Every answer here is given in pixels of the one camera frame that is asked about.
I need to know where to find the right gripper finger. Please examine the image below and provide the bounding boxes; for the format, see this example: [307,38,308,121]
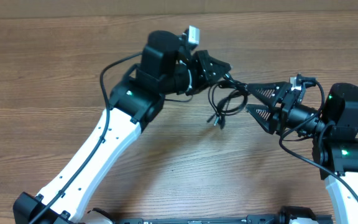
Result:
[247,82,291,108]
[246,104,279,134]

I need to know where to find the black USB cable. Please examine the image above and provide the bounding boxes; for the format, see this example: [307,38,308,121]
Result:
[206,73,250,130]

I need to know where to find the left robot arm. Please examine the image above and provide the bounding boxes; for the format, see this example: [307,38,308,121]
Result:
[12,26,231,224]

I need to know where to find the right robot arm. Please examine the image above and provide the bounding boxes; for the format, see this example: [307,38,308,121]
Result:
[246,78,358,223]

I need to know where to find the black right camera cable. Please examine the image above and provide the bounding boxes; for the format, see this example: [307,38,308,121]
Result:
[278,79,358,224]

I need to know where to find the black camera cable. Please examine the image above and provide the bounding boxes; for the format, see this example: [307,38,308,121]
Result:
[35,51,144,224]
[278,79,358,224]

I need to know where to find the black left camera cable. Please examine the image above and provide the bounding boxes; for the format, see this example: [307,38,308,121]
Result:
[35,51,144,224]

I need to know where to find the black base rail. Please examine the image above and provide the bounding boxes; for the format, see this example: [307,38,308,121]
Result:
[85,207,332,224]

